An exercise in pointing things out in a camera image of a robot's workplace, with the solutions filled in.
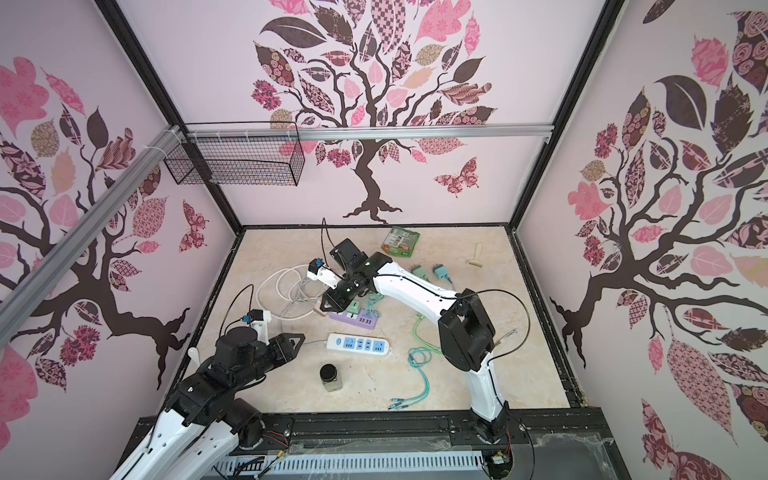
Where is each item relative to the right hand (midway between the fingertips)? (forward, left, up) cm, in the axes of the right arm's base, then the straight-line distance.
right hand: (326, 299), depth 82 cm
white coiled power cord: (+11, +17, -14) cm, 25 cm away
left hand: (-12, +5, -2) cm, 13 cm away
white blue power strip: (-8, -7, -12) cm, 16 cm away
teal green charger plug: (+18, -36, -13) cm, 43 cm away
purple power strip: (+1, -10, -13) cm, 16 cm away
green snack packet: (+34, -22, -14) cm, 43 cm away
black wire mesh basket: (+44, +21, +19) cm, 52 cm away
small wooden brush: (+27, -51, -15) cm, 60 cm away
